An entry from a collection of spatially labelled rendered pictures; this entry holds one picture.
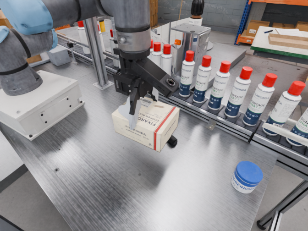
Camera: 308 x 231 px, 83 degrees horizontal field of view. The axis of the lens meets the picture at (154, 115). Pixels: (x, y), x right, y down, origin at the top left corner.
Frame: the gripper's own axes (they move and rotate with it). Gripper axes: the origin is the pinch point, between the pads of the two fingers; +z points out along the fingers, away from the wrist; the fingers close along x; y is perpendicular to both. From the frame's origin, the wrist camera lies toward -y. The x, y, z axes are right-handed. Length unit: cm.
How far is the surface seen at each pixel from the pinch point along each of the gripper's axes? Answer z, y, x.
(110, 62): 11, 55, -45
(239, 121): 13.2, -25.7, -27.6
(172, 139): 15.1, -5.5, -7.8
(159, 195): 17.8, -10.6, 11.8
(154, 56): -3.1, 16.9, -34.4
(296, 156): 15, -45, -20
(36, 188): 98, 95, 22
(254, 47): 22, -21, -145
